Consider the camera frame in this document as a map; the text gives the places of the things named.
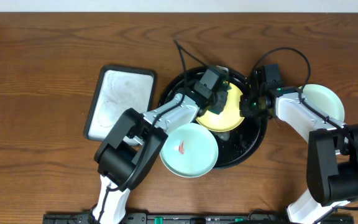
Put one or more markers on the black round tray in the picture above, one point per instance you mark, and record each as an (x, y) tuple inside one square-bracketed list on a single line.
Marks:
[(238, 144)]

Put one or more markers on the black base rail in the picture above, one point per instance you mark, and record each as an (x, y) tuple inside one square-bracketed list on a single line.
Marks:
[(142, 218)]

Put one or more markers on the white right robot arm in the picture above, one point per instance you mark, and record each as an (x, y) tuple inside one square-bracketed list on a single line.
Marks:
[(332, 160)]

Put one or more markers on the yellow plate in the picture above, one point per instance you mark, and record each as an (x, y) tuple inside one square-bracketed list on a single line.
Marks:
[(229, 118)]

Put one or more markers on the large mint green plate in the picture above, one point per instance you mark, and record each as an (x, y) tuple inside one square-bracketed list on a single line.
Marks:
[(326, 100)]

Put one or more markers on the black rectangular soap tray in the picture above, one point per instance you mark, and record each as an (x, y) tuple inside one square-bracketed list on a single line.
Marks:
[(118, 88)]

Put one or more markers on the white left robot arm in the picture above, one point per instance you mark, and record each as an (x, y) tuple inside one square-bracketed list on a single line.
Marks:
[(169, 132)]

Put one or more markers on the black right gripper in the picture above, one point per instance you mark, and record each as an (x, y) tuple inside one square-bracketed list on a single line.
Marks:
[(246, 112)]

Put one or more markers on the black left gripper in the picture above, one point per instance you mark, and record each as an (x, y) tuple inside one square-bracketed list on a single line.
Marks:
[(219, 99)]

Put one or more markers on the small mint green plate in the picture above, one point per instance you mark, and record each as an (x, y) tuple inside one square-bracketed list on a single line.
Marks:
[(190, 151)]

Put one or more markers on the green and yellow sponge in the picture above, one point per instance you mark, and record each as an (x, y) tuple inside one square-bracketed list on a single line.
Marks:
[(219, 98)]

